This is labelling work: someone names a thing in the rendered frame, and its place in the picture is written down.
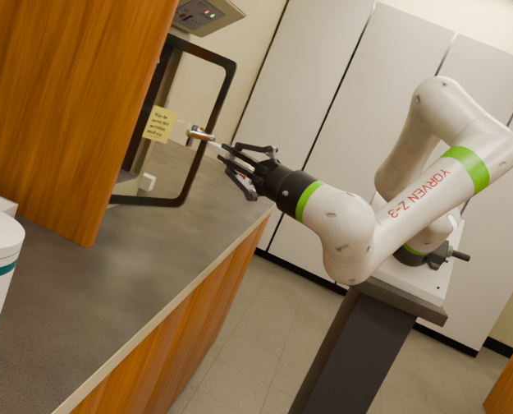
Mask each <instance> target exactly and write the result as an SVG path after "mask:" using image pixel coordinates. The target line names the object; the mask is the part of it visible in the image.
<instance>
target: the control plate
mask: <svg viewBox="0 0 513 414"><path fill-rule="evenodd" d="M206 11H209V12H208V13H205V12H206ZM176 12H179V13H178V14H176ZM181 14H186V16H185V17H183V18H180V15H181ZM190 15H192V16H193V17H192V18H190V19H189V20H187V21H183V20H182V19H184V18H186V17H188V16H190ZM211 15H214V16H211ZM223 16H225V14H224V13H222V12H221V11H219V10H218V9H217V8H216V7H214V6H213V5H212V4H210V3H209V2H207V1H206V0H192V1H190V2H188V3H186V4H184V5H182V6H180V7H178V8H177V9H176V11H175V14H174V17H173V19H172V20H173V21H175V22H177V23H179V24H181V25H183V26H184V27H186V28H188V29H190V30H197V29H198V28H200V27H202V26H204V25H207V24H208V23H210V22H212V21H215V20H217V19H219V18H221V17H223ZM193 19H195V20H194V22H192V21H191V20H193ZM196 21H198V22H197V23H198V24H199V23H201V26H199V25H198V24H195V22H196Z"/></svg>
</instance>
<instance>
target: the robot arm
mask: <svg viewBox="0 0 513 414"><path fill-rule="evenodd" d="M440 140H443V141H444V142H445V143H446V144H447V145H449V146H450V147H451V148H450V149H449V150H448V151H446V152H445V153H444V154H443V155H442V156H440V157H439V158H438V159H437V160H436V161H435V162H434V163H433V164H431V165H430V166H429V167H428V168H427V169H426V170H425V171H424V172H423V173H422V174H421V172H422V171H423V168H424V165H425V164H426V162H427V160H428V158H429V156H430V155H431V153H432V152H433V150H434V149H435V147H436V146H437V144H438V143H439V142H440ZM206 147H207V148H208V149H210V150H212V151H213V152H215V153H217V154H218V156H217V158H218V159H219V160H221V161H222V162H223V163H224V164H226V166H227V168H226V169H225V174H226V175H227V176H229V178H230V179H231V180H232V181H233V182H234V183H235V184H236V185H237V186H238V187H239V188H240V189H241V190H242V191H243V192H244V194H245V197H246V199H247V200H248V201H257V199H258V197H260V196H265V197H267V198H269V199H270V200H272V201H273V202H275V203H276V206H277V208H278V209H279V210H281V211H282V212H283V213H285V214H287V215H288V216H290V217H292V218H293V219H295V220H296V221H298V222H300V223H302V224H304V225H305V226H306V227H307V228H309V229H311V230H312V231H313V232H315V233H316V234H317V235H318V236H319V237H320V239H321V242H322V246H323V266H324V268H325V270H326V272H327V274H328V275H329V276H330V277H331V278H332V279H333V280H334V281H336V282H337V283H340V284H343V285H349V286H350V285H356V284H359V283H362V282H363V281H365V280H366V279H367V278H368V277H369V276H370V275H371V274H372V273H373V272H374V271H375V270H376V269H377V268H378V267H379V266H380V265H381V264H382V263H383V262H384V261H385V260H386V259H387V258H388V257H389V256H391V255H393V256H394V257H395V258H396V259H397V260H398V261H399V262H401V263H402V264H404V265H408V266H411V267H418V266H421V265H424V264H426V263H427V264H428V266H429V267H430V269H433V270H436V271H437V270H439V267H440V266H441V265H442V263H444V262H446V263H448V260H446V258H449V257H451V256H453V257H456V258H458V259H461V260H464V261H467V262H469V259H470V255H466V254H464V253H462V252H459V251H455V250H454V248H453V246H450V245H449V241H448V240H446V239H447V238H448V237H449V236H450V235H451V234H452V233H453V232H454V231H455V230H456V229H457V228H458V226H459V224H460V211H459V210H458V208H457V206H459V205H461V204H462V203H464V202H466V201H467V200H468V199H470V198H471V197H473V196H475V195H476V194H478V193H479V192H480V191H482V190H483V189H485V188H486V187H488V186H489V185H491V184H492V183H494V182H495V181H496V180H497V179H498V178H500V177H501V176H503V175H504V174H505V173H507V172H508V171H510V170H511V169H512V168H513V131H512V130H511V129H510V128H509V127H507V126H506V125H504V124H503V123H501V122H500V121H498V120H497V119H496V118H495V117H493V116H492V115H491V114H489V113H488V112H487V111H485V110H484V109H483V108H482V107H481V106H480V105H479V104H478V103H477V102H476V101H475V100H474V99H473V98H472V97H471V96H470V95H469V94H468V93H467V92H466V91H465V90H464V89H463V88H462V87H461V85H460V84H459V83H458V82H456V81H455V80H453V79H452V78H449V77H446V76H435V77H431V78H428V79H427V80H425V81H423V82H422V83H421V84H420V85H419V86H418V87H417V88H416V89H415V91H414V93H413V95H412V98H411V101H410V107H409V112H408V114H407V118H406V120H405V124H404V126H403V129H402V131H401V134H400V136H399V138H398V140H397V142H396V144H395V146H394V147H393V149H392V151H391V153H390V154H389V155H388V156H387V158H386V159H385V161H384V162H383V163H382V165H381V166H380V167H379V168H378V170H377V172H376V173H375V176H374V185H375V188H376V190H377V192H378V194H379V195H380V196H381V197H382V198H383V199H384V200H385V201H386V202H387V204H386V205H384V206H383V207H382V208H381V209H379V210H378V211H376V212H375V213H374V212H373V209H372V207H371V206H370V204H369V203H368V202H367V201H366V200H365V199H364V198H362V197H361V196H359V195H356V194H353V193H349V192H346V191H341V190H338V189H337V188H334V187H332V186H329V185H328V184H326V183H325V182H322V181H320V180H318V179H317V178H315V177H313V176H311V175H309V174H308V173H306V172H303V171H302V170H296V171H293V170H291V169H289V168H287V167H286V166H284V165H282V164H281V163H280V161H279V160H278V159H277V156H276V152H277V151H278V148H277V147H274V146H271V145H269V146H265V147H260V146H256V145H248V144H244V143H240V142H236V143H235V147H232V146H230V145H229V144H223V143H222V145H220V144H218V143H216V142H212V141H208V142H207V144H206ZM243 149H244V150H251V151H255V152H260V153H264V154H266V156H268V157H269V158H270V159H266V160H264V161H258V160H257V159H254V158H253V157H251V156H249V155H248V154H246V153H244V152H242V150H243ZM236 157H237V158H238V159H241V160H243V161H244V162H246V163H248V164H249V165H250V166H252V167H253V168H254V171H252V170H250V169H248V168H247V167H245V166H243V165H242V164H240V163H237V162H236V161H234V160H235V159H236ZM237 171H238V172H239V173H242V174H243V175H245V176H246V177H248V178H249V179H250V180H252V182H253V185H254V189H255V190H254V189H253V188H252V187H251V186H250V185H249V184H248V183H247V182H246V181H245V180H244V178H243V177H242V176H241V175H240V174H239V173H238V172H237ZM420 174H421V175H420Z"/></svg>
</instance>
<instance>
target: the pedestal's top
mask: <svg viewBox="0 0 513 414"><path fill-rule="evenodd" d="M347 286H348V287H351V288H354V289H355V290H358V291H360V292H363V293H365V294H367V295H369V296H371V297H374V298H377V299H378V300H380V301H384V302H386V303H387V304H390V305H392V306H394V307H397V308H399V309H401V310H404V311H406V312H408V313H411V314H412V315H416V316H418V317H419V318H421V319H424V320H427V321H429V322H431V323H433V324H436V325H438V326H440V327H443V326H444V324H445V323H446V321H447V319H448V315H447V313H446V312H445V310H444V309H443V307H442V306H441V307H439V306H436V305H434V304H432V303H430V302H428V301H425V300H423V299H421V298H419V297H417V296H414V295H412V294H410V293H408V292H406V291H403V290H401V289H399V288H398V287H394V286H392V285H391V284H389V283H385V282H383V281H382V280H380V279H378V278H375V277H373V276H371V275H370V276H369V277H368V278H367V279H366V280H365V281H363V282H362V283H359V284H356V285H350V286H349V285H347Z"/></svg>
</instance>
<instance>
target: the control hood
mask: <svg viewBox="0 0 513 414"><path fill-rule="evenodd" d="M190 1H192V0H179V2H178V5H177V7H180V6H182V5H184V4H186V3H188V2H190ZM206 1H207V2H209V3H210V4H212V5H213V6H214V7H216V8H217V9H218V10H219V11H221V12H222V13H224V14H225V16H223V17H221V18H219V19H217V20H215V21H212V22H210V23H208V24H207V25H204V26H202V27H200V28H198V29H197V30H190V29H188V28H186V27H184V26H183V25H181V24H179V23H177V22H175V21H172V25H174V26H176V27H178V28H181V29H183V30H185V31H187V32H189V33H191V34H193V35H195V36H198V37H200V38H201V37H202V38H203V37H205V36H207V35H210V34H212V33H213V32H215V31H217V30H220V29H222V28H224V27H226V26H228V25H230V24H232V23H234V22H236V21H239V20H241V19H243V18H245V17H246V16H247V15H248V14H247V11H245V10H244V9H243V8H242V7H241V6H240V5H238V4H237V3H236V2H235V1H234V0H206Z"/></svg>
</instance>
